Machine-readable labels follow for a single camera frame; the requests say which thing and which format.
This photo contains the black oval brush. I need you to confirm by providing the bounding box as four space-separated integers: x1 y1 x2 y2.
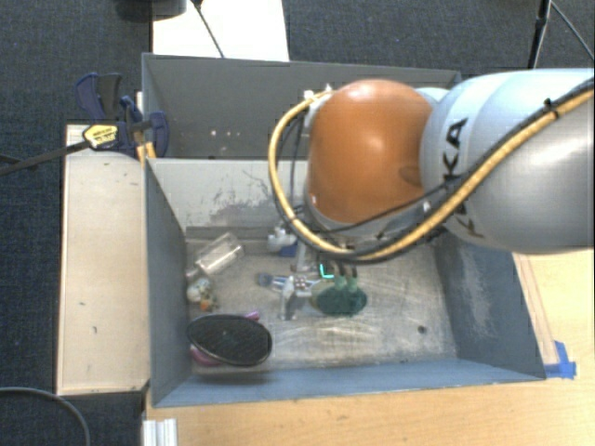
186 313 273 368

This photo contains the clear glass cup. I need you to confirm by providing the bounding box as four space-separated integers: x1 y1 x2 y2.
193 231 245 276

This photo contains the white and blue spray bottle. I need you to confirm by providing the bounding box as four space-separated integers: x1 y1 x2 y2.
266 224 299 257

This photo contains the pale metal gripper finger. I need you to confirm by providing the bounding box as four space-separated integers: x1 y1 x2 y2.
257 272 298 292
277 288 304 321

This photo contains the pale wood flat board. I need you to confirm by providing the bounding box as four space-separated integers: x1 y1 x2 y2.
55 123 152 397

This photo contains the grey metal bin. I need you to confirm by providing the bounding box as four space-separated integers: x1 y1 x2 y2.
140 52 548 409

